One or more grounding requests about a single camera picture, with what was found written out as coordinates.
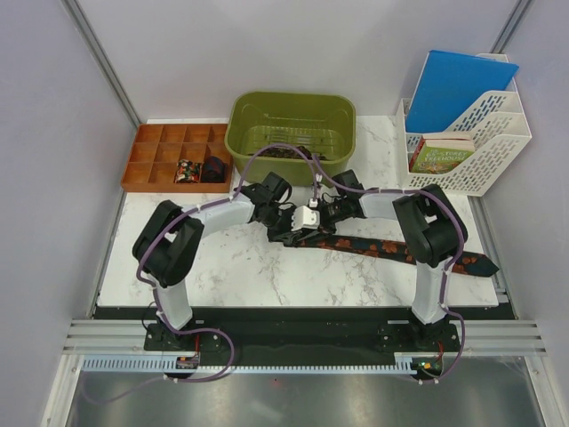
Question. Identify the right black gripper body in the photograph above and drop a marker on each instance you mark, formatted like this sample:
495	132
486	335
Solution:
332	213

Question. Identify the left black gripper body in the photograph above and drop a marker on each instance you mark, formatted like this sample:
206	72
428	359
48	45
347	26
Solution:
276	218

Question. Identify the black orange floral tie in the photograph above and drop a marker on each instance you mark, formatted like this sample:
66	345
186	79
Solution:
471	264

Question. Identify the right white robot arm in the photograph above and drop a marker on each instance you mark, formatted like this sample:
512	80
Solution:
434	239

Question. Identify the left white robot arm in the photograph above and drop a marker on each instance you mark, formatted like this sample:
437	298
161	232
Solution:
167	246

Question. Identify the dark tie in basin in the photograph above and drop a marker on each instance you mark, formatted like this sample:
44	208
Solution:
286	152

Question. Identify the olive green plastic basin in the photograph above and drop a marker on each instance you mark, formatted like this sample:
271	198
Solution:
323	123

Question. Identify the rolled dark navy tie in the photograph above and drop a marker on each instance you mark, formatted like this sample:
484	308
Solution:
213	170

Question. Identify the green treehouse book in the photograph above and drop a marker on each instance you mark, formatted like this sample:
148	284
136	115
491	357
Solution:
439	153

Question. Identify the rolled colourful floral tie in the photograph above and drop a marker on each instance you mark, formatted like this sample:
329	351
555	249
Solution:
188	172

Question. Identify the orange compartment tray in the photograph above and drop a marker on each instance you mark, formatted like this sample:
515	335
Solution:
157	149

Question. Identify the blue folder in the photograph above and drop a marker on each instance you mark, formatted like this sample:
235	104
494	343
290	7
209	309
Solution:
449	83

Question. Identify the white file organizer rack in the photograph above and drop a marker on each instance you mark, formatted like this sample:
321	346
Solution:
498	126

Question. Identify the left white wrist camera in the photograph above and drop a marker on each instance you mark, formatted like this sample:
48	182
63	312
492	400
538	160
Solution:
305	217

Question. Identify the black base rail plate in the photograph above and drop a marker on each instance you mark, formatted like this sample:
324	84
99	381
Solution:
316	335

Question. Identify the grey slotted cable duct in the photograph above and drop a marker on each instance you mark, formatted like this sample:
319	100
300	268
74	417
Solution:
162	364

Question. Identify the aluminium frame rail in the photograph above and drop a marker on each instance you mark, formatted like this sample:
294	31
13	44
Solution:
483	337

